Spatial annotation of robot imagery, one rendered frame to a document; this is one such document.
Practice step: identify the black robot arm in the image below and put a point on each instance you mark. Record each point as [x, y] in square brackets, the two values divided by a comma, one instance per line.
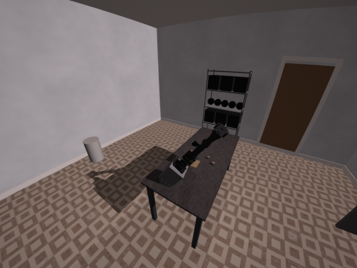
[219, 131]

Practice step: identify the tan flat mat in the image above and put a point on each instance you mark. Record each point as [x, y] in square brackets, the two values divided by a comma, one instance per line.
[195, 164]

